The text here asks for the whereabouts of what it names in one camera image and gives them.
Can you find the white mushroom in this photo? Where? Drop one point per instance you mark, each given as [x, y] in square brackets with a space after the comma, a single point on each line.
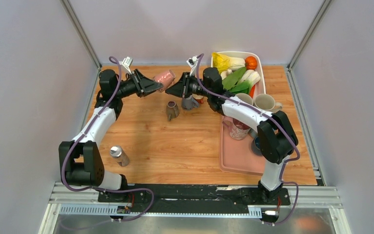
[226, 73]

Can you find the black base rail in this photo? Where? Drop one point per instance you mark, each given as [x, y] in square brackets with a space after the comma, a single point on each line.
[199, 199]

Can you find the tall white floral mug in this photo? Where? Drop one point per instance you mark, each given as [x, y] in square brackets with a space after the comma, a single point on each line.
[267, 102]

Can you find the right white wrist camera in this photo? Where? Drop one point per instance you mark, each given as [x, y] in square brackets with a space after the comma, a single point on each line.
[192, 62]

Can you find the dark blue round mug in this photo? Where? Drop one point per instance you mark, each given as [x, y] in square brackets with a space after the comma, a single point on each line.
[255, 146]

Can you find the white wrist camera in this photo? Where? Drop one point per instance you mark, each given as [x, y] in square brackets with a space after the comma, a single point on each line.
[192, 62]
[126, 64]

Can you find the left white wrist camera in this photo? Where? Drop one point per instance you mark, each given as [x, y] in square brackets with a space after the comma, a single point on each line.
[126, 64]

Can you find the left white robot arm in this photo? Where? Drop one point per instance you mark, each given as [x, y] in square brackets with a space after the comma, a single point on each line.
[81, 165]

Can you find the white vegetable bin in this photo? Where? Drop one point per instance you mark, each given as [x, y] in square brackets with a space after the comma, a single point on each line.
[260, 86]

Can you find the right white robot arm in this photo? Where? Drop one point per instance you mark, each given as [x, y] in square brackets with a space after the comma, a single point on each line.
[277, 139]

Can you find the white bok choy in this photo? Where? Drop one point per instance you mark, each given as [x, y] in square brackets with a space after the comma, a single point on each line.
[249, 79]

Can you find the silver metal bottle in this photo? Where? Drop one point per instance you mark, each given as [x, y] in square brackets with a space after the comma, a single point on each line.
[118, 154]

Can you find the orange small mug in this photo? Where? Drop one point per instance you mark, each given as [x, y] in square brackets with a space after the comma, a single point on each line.
[200, 99]

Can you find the grey-blue dotted mug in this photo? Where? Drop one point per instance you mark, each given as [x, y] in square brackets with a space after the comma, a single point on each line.
[189, 103]

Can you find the pink upside-down mug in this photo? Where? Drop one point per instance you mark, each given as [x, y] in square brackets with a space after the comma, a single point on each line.
[236, 129]

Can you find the pink plastic tray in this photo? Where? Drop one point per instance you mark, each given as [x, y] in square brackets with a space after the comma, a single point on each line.
[236, 156]

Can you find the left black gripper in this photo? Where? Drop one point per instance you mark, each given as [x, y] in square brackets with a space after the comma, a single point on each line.
[143, 85]

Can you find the yellow napa cabbage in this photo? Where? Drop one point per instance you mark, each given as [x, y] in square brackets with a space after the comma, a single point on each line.
[223, 62]

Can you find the green leafy vegetable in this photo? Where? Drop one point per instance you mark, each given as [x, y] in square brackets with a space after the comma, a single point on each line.
[237, 82]

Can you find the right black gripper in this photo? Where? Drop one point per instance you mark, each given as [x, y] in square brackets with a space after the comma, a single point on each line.
[181, 87]

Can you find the small orange pumpkin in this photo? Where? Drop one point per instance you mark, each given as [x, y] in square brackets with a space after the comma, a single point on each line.
[251, 63]

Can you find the small pink dotted mug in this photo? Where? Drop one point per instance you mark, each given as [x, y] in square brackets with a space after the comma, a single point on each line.
[166, 78]

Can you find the small brown mug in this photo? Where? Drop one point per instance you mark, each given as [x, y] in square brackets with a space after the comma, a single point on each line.
[172, 110]

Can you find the orange carrot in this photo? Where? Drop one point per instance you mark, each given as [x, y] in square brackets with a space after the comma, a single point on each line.
[252, 91]

